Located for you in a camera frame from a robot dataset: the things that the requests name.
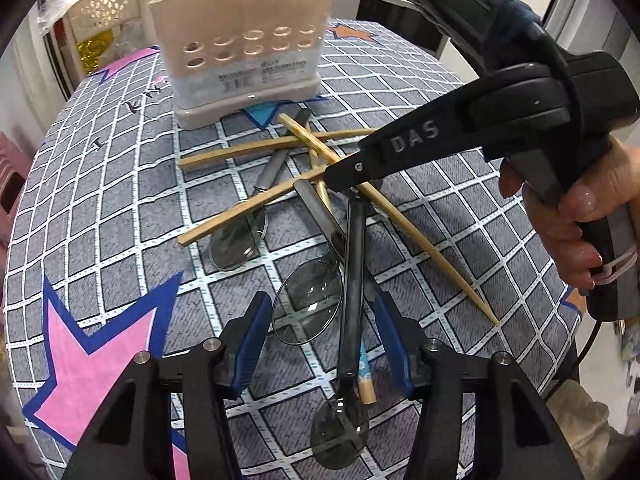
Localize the person's right hand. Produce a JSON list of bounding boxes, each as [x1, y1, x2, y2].
[[499, 137, 640, 295]]

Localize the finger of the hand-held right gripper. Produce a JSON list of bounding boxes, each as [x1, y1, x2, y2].
[[324, 62, 572, 194]]

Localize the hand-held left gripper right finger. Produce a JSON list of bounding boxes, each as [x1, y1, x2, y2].
[[372, 290, 583, 480]]

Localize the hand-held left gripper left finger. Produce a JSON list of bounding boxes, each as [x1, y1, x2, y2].
[[60, 291, 273, 480]]

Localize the pink plastic stool stack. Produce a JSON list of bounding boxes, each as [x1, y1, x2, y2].
[[0, 132, 31, 246]]

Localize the beige cloth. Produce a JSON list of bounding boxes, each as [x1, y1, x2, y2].
[[545, 380, 631, 480]]

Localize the beige plastic utensil holder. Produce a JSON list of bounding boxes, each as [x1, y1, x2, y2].
[[148, 0, 337, 131]]

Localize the grey checked tablecloth pink stars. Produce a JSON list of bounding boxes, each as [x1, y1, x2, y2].
[[0, 17, 583, 480]]

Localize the beige perforated basket rack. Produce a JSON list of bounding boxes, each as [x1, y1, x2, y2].
[[62, 0, 206, 68]]

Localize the pink rubber band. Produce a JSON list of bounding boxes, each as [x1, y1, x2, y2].
[[590, 252, 640, 283]]

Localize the black cable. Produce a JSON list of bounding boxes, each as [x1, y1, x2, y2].
[[575, 317, 608, 376]]

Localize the dark-handled spoon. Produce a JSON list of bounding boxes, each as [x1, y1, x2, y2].
[[209, 107, 313, 272], [271, 179, 347, 346], [310, 197, 371, 471]]

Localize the gold foil bag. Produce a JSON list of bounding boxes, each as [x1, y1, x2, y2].
[[75, 27, 116, 73]]

